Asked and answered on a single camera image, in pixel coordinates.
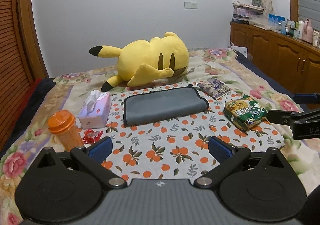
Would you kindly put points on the white paper by bed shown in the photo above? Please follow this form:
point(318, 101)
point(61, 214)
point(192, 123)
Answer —
point(241, 50)

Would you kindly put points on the wooden sideboard cabinet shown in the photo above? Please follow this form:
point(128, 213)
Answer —
point(292, 63)

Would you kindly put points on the blue tissue pack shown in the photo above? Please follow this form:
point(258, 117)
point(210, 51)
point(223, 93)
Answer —
point(274, 19)

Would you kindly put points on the wooden slatted wardrobe door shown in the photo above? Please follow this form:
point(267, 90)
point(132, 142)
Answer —
point(15, 74)

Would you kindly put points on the yellow Pikachu plush toy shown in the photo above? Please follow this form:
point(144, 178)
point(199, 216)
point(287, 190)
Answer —
point(142, 62)

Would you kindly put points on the purple and grey towel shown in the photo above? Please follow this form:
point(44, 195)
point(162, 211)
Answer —
point(162, 105)

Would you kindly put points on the pink tissue box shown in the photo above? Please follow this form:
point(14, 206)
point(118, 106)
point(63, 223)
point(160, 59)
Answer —
point(95, 111)

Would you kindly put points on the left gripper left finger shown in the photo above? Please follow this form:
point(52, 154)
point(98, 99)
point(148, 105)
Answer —
point(89, 160)

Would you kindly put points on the orange plastic cup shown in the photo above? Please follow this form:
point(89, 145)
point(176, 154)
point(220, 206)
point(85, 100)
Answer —
point(63, 125)

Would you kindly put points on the orange print white cloth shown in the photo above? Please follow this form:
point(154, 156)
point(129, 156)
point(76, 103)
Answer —
point(178, 147)

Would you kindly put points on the stack of boxes on cabinet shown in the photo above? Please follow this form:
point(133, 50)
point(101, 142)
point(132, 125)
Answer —
point(243, 12)

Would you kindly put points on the red candy wrapper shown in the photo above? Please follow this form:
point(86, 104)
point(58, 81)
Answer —
point(91, 136)

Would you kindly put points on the white wall switch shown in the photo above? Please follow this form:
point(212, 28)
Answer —
point(190, 5)

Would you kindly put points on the floral bed quilt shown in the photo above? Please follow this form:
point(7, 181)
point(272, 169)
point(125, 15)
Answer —
point(72, 89)

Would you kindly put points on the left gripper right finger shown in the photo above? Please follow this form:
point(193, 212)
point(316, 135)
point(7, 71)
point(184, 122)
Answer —
point(230, 159)

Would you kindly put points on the green yellow snack bag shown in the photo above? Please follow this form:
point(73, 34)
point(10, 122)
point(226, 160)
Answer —
point(245, 113)

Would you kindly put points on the purple snack packet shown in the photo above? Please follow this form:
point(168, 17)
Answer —
point(214, 88)

